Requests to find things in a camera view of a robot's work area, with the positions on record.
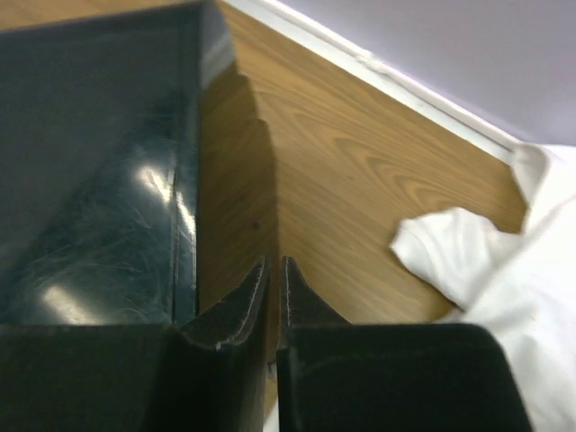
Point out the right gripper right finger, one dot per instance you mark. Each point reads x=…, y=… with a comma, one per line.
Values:
x=337, y=376

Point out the black drawer cabinet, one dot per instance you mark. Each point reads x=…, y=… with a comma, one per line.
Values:
x=137, y=175

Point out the white cloth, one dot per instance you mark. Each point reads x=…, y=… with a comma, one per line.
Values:
x=520, y=287

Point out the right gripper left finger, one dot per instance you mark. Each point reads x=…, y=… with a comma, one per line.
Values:
x=208, y=375

